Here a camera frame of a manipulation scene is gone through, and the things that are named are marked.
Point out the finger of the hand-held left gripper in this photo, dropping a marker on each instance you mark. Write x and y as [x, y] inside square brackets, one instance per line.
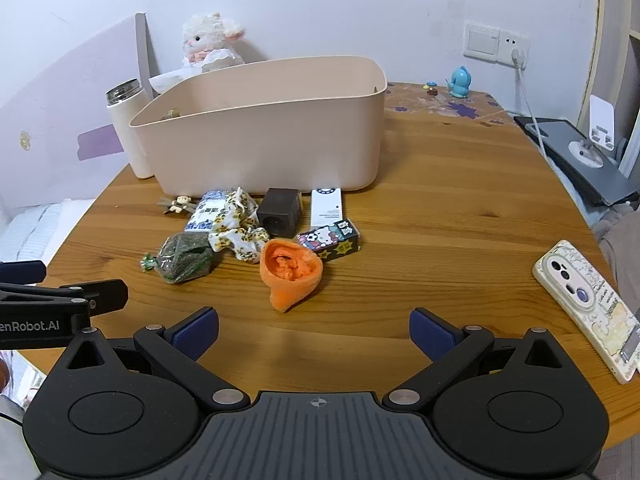
[102, 294]
[22, 271]

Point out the phone with patterned case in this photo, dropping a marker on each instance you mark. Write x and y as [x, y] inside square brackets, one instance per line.
[587, 305]

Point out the blue and white packet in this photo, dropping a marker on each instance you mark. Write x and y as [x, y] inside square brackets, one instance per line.
[205, 212]

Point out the green snack packet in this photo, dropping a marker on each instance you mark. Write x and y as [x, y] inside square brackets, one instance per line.
[182, 260]

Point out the dark brown cube box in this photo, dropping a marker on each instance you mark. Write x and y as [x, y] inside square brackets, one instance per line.
[280, 212]

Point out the small yellow wall sticker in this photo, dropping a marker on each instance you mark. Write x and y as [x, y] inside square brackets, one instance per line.
[24, 141]

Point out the purple flower patterned mat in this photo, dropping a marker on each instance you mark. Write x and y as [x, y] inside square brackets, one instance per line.
[425, 107]

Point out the white thermos bottle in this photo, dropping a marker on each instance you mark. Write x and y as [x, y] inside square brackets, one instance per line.
[127, 130]

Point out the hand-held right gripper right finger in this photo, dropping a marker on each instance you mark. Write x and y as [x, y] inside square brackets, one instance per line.
[431, 334]

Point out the floral fabric scrunchie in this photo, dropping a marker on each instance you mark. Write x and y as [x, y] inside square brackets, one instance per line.
[235, 232]

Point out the grey cloth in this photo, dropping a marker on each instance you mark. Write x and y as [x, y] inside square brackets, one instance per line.
[620, 240]

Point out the small beige figurine clip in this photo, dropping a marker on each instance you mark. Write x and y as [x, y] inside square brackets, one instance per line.
[179, 205]

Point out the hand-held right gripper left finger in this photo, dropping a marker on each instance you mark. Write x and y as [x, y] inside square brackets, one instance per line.
[195, 334]

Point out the grey phone stand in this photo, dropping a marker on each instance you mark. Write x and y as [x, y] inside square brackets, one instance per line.
[586, 152]

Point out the white wall switch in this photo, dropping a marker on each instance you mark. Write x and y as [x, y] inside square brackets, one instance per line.
[481, 41]

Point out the dark grey tablet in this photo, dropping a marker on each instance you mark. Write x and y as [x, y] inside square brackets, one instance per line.
[600, 180]

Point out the small olive item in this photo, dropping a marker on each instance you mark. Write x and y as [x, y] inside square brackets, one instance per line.
[171, 114]

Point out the black cartoon printed box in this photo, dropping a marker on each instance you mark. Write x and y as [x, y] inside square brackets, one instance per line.
[330, 242]

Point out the purple wall sticker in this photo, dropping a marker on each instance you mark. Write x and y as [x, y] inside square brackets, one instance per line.
[100, 142]

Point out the white plush lamb toy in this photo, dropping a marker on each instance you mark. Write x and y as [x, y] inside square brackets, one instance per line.
[207, 42]

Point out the white quilt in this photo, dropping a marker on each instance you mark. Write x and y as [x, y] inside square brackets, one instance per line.
[35, 230]

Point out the white rectangular box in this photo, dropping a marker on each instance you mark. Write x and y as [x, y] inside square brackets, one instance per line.
[326, 207]

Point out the blue toy figure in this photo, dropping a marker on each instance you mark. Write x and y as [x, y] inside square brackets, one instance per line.
[459, 82]

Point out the orange sock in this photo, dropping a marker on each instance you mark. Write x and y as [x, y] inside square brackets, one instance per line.
[290, 270]

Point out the small mushroom toy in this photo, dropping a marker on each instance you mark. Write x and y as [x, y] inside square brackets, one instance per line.
[431, 89]

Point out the grey upright board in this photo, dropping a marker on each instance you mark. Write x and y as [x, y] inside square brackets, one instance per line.
[144, 50]

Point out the pink plastic storage bin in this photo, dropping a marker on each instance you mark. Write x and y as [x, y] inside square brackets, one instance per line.
[260, 130]

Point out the white wall socket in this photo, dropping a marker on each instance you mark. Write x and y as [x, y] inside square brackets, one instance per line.
[515, 47]

